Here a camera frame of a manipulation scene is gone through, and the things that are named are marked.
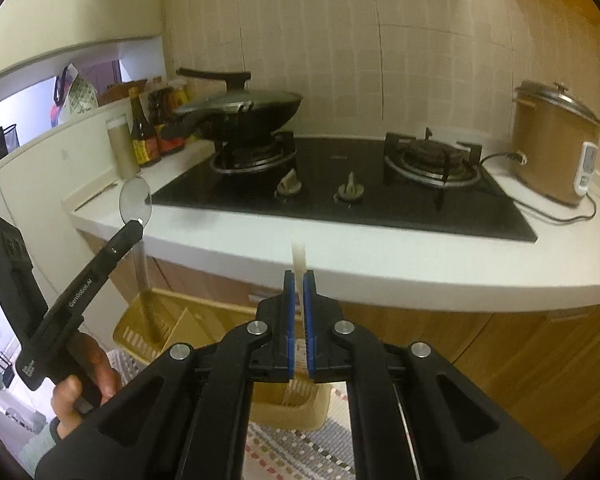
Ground clear grey spoon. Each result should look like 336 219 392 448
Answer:
118 176 152 308

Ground wooden chopstick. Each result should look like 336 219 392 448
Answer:
284 242 311 406

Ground person's left forearm sleeve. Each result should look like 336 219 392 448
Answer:
18 417 61 478

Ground person's left hand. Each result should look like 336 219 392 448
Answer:
50 334 122 439

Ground beige plastic utensil basket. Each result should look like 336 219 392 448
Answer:
111 286 334 432

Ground beige jar on counter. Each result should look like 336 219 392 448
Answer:
106 115 140 180

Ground striped woven table mat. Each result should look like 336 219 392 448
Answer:
107 349 357 480

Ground dark soy sauce bottle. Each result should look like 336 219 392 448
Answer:
129 87 161 167

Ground red-lidded sauce jars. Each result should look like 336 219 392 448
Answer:
147 77 188 156

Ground patterned bag on shelf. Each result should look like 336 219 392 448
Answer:
50 63 99 128

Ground black wok with lid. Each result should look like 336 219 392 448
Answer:
162 67 303 143

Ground black gas stove top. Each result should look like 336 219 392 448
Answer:
151 131 538 243

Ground brown rice cooker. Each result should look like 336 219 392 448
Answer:
512 80 600 207

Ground black rice cooker cable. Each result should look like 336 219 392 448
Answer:
479 150 598 226

